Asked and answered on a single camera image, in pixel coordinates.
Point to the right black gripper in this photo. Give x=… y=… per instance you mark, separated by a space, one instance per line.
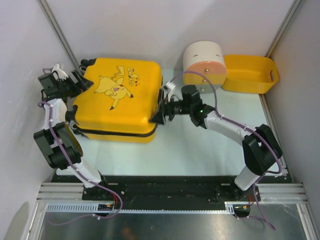
x=159 y=117

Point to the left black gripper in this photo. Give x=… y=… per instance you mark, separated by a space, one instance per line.
x=83 y=84

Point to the yellow Pikachu suitcase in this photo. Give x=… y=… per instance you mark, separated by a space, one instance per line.
x=119 y=105

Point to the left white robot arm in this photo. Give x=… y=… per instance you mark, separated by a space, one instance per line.
x=55 y=140

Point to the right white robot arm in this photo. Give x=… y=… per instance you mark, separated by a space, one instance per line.
x=260 y=148

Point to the white round drawer cabinet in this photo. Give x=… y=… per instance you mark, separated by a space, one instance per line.
x=206 y=60

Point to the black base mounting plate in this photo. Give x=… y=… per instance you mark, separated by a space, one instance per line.
x=120 y=189

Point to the yellow plastic basket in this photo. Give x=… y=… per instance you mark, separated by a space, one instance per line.
x=249 y=74

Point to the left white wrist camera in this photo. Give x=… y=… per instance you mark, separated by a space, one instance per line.
x=58 y=69

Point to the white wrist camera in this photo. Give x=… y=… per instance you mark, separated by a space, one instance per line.
x=170 y=87
x=58 y=69

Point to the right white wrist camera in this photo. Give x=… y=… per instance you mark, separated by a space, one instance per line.
x=170 y=87

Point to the aluminium frame rail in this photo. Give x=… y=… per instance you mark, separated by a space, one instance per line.
x=67 y=198

